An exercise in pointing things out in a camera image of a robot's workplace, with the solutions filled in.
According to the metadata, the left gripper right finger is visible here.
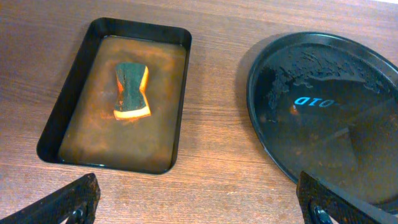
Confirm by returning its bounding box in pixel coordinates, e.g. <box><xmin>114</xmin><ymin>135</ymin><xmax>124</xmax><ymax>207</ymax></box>
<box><xmin>296</xmin><ymin>171</ymin><xmax>397</xmax><ymax>224</ymax></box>

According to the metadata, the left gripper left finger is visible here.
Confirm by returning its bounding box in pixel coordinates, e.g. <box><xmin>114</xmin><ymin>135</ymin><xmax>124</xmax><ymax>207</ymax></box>
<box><xmin>1</xmin><ymin>173</ymin><xmax>101</xmax><ymax>224</ymax></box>

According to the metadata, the green orange sponge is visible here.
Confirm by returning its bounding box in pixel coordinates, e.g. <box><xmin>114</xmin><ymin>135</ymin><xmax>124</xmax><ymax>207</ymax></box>
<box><xmin>114</xmin><ymin>62</ymin><xmax>151</xmax><ymax>119</ymax></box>

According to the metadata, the rectangular black tray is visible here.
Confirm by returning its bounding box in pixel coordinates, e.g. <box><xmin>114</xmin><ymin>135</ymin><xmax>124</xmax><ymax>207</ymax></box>
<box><xmin>37</xmin><ymin>17</ymin><xmax>192</xmax><ymax>174</ymax></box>

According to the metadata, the round black tray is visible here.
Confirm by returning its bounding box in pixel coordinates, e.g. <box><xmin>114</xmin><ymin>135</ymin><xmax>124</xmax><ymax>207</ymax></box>
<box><xmin>246</xmin><ymin>32</ymin><xmax>397</xmax><ymax>214</ymax></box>

